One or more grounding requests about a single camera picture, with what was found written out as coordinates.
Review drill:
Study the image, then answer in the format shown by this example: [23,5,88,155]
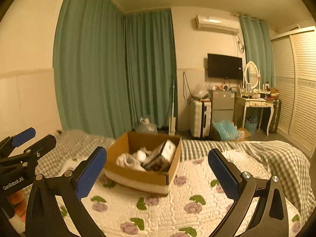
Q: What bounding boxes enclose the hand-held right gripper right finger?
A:
[208,149,290,237]

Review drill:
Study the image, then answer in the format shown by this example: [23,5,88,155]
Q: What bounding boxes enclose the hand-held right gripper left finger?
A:
[25,146,108,237]

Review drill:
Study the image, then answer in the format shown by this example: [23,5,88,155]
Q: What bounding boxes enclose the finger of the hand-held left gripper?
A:
[0,128,37,151]
[6,134,57,164]

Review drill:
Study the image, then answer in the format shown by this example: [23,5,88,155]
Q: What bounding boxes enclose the white light blue sock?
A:
[116,148,149,171]

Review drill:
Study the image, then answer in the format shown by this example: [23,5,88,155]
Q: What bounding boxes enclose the cardboard box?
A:
[104,131,182,195]

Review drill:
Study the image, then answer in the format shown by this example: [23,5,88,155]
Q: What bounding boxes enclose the large white tissue pack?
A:
[143,139,177,171]

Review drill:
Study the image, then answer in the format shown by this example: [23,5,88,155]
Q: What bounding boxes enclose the floral quilted blanket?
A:
[49,150,304,237]

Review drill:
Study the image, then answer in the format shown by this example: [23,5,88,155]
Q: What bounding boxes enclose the blue plastic bag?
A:
[213,120,240,141]

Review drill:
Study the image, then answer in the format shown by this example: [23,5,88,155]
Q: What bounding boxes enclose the flat brown cardboard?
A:
[237,127,251,139]

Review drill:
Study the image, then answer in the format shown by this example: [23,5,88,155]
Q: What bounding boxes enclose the blue plastic basket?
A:
[244,117,258,132]

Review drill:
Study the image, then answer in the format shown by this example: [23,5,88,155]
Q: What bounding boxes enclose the white suitcase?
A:
[190,99,212,137]

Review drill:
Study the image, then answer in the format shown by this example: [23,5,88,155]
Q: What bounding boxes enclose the grey mini fridge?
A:
[210,89,236,126]

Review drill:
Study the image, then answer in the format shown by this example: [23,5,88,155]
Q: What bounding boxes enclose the white mop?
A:
[168,71,179,136]

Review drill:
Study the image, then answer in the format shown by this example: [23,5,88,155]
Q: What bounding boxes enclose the clear knotted plastic bag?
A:
[135,117,158,134]

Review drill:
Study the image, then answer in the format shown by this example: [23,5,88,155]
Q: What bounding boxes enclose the white dressing table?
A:
[234,95,276,136]

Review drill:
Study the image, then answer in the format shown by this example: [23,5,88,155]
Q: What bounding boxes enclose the dark suitcase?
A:
[268,99,282,133]

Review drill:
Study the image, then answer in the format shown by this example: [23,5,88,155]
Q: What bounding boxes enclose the wide teal curtain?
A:
[53,0,127,139]

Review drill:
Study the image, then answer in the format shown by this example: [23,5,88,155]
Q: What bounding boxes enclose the white oval vanity mirror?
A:
[244,61,261,90]

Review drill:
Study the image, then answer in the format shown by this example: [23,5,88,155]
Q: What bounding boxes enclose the white louvred wardrobe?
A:
[270,26,316,153]

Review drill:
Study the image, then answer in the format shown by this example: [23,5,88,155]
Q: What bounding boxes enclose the teal corner curtain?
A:
[123,8,178,130]

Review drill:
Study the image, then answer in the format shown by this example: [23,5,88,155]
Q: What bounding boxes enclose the narrow teal curtain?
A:
[239,15,276,87]

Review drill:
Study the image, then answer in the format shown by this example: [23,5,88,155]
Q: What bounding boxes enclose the white air conditioner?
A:
[196,14,240,35]

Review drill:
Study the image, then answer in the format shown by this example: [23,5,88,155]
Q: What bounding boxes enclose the wall cables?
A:
[182,71,192,102]

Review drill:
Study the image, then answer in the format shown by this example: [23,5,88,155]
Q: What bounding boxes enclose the black wall television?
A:
[207,53,243,80]

